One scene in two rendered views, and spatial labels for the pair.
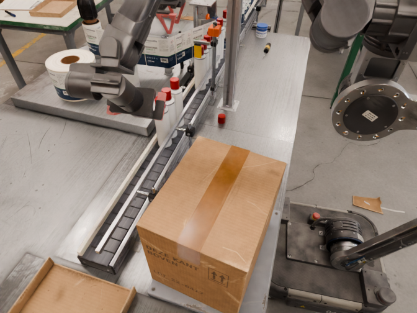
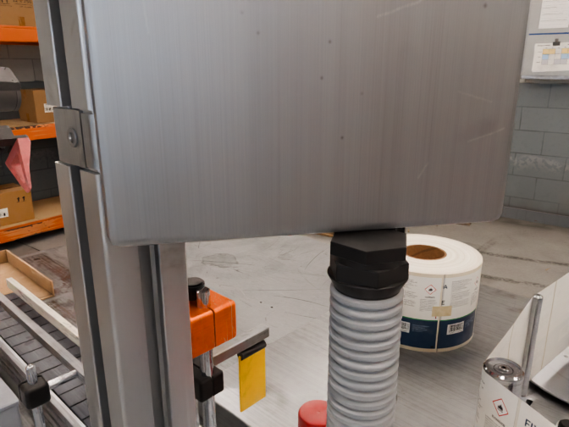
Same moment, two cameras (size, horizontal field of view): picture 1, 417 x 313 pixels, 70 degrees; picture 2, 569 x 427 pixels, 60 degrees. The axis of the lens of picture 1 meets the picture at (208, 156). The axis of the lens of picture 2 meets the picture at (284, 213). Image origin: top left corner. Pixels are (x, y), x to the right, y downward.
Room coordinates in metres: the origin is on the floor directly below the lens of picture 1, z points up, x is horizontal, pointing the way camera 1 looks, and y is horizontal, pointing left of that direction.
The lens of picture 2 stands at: (1.32, -0.27, 1.35)
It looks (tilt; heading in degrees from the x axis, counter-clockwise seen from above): 17 degrees down; 117
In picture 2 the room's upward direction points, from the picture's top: straight up
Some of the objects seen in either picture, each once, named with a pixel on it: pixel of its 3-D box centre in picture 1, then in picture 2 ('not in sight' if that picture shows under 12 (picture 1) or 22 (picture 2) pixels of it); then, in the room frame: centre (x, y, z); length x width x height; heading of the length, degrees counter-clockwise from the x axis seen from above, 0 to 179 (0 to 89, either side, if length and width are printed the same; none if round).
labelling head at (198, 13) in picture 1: (205, 27); not in sight; (1.57, 0.03, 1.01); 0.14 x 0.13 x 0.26; 163
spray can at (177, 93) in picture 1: (176, 102); not in sight; (0.93, 0.13, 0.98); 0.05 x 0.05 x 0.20
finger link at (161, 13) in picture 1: (169, 18); not in sight; (1.05, 0.14, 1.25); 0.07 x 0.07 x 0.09; 79
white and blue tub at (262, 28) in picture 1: (261, 30); not in sight; (1.91, -0.33, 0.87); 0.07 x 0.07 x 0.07
